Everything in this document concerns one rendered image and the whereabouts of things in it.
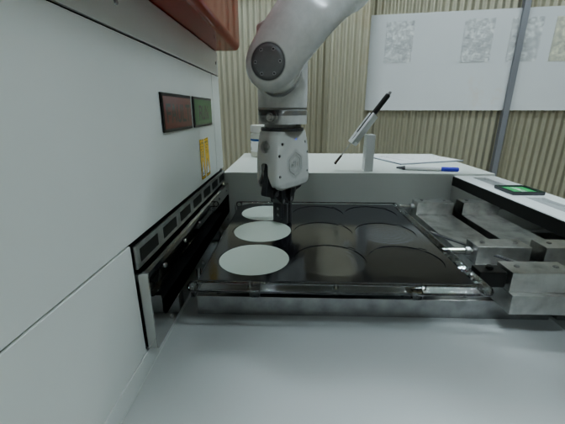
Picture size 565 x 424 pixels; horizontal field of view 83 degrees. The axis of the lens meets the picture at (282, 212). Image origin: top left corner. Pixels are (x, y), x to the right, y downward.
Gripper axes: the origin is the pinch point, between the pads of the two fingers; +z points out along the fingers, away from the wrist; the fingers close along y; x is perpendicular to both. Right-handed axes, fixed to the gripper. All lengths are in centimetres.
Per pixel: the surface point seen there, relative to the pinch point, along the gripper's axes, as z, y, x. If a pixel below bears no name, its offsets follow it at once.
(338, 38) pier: -72, 203, 100
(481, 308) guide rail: 8.3, 2.0, -33.6
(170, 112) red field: -18.0, -20.3, 2.7
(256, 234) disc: 2.0, -7.7, -0.4
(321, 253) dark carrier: 2.1, -7.5, -13.1
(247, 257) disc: 2.0, -15.4, -5.4
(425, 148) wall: 13, 252, 36
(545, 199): -3.7, 23.2, -38.6
